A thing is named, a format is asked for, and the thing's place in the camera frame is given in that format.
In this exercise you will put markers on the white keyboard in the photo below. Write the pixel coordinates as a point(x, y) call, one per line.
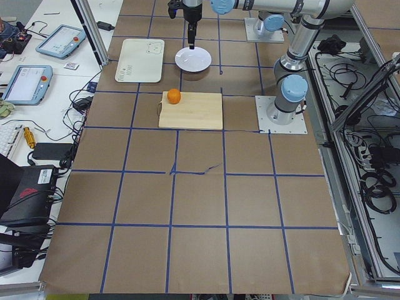
point(11, 135)

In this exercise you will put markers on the upper blue teach pendant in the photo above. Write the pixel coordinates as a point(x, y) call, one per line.
point(62, 42)

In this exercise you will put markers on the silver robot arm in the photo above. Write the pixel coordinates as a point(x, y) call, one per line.
point(313, 13)
point(291, 86)

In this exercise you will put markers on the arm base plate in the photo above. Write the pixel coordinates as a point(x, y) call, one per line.
point(266, 31)
point(273, 121)

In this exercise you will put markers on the white round plate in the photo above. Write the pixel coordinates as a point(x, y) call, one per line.
point(193, 60)

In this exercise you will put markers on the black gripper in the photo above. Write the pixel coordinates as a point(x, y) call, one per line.
point(191, 14)

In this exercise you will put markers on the cream rectangular tray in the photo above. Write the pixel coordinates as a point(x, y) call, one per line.
point(140, 61)

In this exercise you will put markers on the aluminium frame post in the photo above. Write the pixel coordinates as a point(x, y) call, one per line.
point(88, 23)

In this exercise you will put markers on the orange fruit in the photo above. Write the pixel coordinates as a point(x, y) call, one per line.
point(174, 96)

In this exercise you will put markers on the gold cylindrical connector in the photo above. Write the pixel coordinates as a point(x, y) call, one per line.
point(29, 137)

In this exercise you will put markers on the black power adapter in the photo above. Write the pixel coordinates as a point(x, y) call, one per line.
point(105, 26)

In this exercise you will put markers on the black computer box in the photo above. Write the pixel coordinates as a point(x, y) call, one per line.
point(26, 193)

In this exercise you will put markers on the bamboo cutting board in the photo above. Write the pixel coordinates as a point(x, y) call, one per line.
point(196, 110)

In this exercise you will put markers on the blue teach pendant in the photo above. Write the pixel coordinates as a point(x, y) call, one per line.
point(62, 42)
point(28, 84)

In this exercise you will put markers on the lower blue teach pendant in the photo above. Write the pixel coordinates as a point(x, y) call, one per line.
point(28, 84)

